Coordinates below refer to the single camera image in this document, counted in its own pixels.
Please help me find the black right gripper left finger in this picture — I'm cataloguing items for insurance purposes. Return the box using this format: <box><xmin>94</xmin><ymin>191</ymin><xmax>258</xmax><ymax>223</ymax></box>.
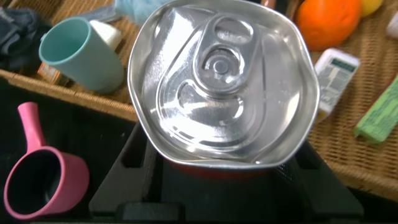
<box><xmin>88</xmin><ymin>123</ymin><xmax>162</xmax><ymax>215</ymax></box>

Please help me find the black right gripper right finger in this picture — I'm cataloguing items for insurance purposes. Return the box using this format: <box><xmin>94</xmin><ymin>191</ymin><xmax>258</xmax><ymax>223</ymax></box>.
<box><xmin>273</xmin><ymin>139</ymin><xmax>364</xmax><ymax>218</ymax></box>

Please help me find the red Hi-Chew candy pack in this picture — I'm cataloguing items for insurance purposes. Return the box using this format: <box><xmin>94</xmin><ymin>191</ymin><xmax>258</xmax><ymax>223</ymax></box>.
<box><xmin>353</xmin><ymin>74</ymin><xmax>398</xmax><ymax>146</ymax></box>

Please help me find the small white juice carton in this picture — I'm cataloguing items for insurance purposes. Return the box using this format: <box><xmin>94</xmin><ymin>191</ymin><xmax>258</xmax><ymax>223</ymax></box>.
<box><xmin>313</xmin><ymin>48</ymin><xmax>361</xmax><ymax>124</ymax></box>

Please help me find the red soda can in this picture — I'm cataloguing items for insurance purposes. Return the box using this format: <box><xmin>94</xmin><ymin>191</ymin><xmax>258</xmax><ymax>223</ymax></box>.
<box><xmin>127</xmin><ymin>0</ymin><xmax>321</xmax><ymax>178</ymax></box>

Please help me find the wicker basket holding household items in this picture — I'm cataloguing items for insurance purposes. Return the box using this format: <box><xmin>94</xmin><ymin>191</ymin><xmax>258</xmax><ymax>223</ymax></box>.
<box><xmin>0</xmin><ymin>0</ymin><xmax>147</xmax><ymax>122</ymax></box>

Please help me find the black tablecloth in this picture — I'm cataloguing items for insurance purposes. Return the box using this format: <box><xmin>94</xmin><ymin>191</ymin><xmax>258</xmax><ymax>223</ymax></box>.
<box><xmin>0</xmin><ymin>76</ymin><xmax>398</xmax><ymax>224</ymax></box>

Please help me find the teal ceramic mug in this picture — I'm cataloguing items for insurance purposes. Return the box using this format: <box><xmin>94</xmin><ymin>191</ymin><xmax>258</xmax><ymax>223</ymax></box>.
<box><xmin>38</xmin><ymin>16</ymin><xmax>126</xmax><ymax>94</ymax></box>

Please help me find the light blue bath loofah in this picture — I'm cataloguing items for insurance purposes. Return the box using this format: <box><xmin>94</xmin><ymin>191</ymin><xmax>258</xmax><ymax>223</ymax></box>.
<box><xmin>114</xmin><ymin>0</ymin><xmax>170</xmax><ymax>26</ymax></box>

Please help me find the orange fruit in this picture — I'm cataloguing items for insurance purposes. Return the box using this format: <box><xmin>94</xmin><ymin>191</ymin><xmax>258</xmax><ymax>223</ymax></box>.
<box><xmin>295</xmin><ymin>0</ymin><xmax>363</xmax><ymax>52</ymax></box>

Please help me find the grey crumpled cloth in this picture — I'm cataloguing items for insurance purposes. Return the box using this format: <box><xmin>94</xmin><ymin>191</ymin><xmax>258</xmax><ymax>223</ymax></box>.
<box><xmin>0</xmin><ymin>6</ymin><xmax>52</xmax><ymax>72</ymax></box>

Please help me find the yellow mango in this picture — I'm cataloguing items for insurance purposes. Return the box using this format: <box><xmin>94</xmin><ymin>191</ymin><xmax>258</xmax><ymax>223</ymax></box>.
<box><xmin>360</xmin><ymin>0</ymin><xmax>385</xmax><ymax>18</ymax></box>

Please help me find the pink saucepan with handle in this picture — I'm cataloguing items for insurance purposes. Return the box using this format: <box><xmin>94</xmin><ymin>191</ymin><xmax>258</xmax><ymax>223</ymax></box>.
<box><xmin>2</xmin><ymin>101</ymin><xmax>91</xmax><ymax>221</ymax></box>

